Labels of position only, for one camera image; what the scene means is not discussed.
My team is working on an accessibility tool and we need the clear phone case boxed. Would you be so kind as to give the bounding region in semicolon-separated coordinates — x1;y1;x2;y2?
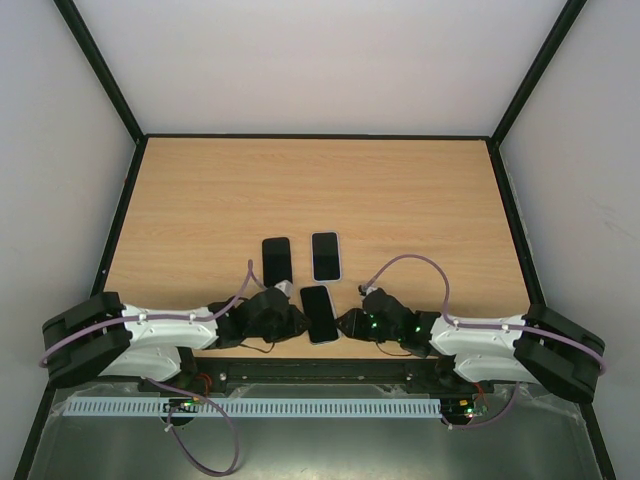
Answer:
299;284;342;346

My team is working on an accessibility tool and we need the dark blue phone screen up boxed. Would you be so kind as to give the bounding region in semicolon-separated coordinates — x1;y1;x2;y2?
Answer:
300;285;338;344

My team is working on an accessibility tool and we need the black phone case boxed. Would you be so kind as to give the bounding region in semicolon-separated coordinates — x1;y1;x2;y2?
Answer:
261;236;294;289

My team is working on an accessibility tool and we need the blue phone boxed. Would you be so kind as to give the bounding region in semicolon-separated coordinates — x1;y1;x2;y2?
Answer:
262;237;293;287

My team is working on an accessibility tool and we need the lilac phone case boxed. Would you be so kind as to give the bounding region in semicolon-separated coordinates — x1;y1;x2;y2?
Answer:
310;230;343;283

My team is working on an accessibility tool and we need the silver white phone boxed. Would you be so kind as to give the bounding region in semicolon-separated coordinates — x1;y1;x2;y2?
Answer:
312;232;341;281

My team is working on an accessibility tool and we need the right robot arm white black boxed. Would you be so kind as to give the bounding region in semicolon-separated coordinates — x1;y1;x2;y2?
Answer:
336;287;605;404

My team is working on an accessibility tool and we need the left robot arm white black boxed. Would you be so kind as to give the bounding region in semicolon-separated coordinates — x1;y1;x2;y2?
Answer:
39;287;311;389

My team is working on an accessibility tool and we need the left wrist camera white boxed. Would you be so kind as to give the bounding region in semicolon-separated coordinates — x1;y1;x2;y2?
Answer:
275;280;294;299

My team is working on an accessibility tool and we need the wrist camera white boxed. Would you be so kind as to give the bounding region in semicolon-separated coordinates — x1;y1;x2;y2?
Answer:
358;284;378;297
275;280;294;299

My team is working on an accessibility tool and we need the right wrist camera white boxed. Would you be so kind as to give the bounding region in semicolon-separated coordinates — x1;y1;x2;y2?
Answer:
358;284;378;297

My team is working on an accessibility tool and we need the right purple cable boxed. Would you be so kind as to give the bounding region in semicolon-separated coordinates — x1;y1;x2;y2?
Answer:
367;253;609;432

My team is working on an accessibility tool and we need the light blue slotted cable duct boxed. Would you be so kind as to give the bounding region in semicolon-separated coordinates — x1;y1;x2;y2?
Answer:
61;397;441;419

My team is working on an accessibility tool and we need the black front mounting rail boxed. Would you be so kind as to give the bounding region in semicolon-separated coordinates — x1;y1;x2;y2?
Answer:
164;356;498;398

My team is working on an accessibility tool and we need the black aluminium frame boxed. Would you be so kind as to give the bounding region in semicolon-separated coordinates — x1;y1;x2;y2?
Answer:
13;1;616;479

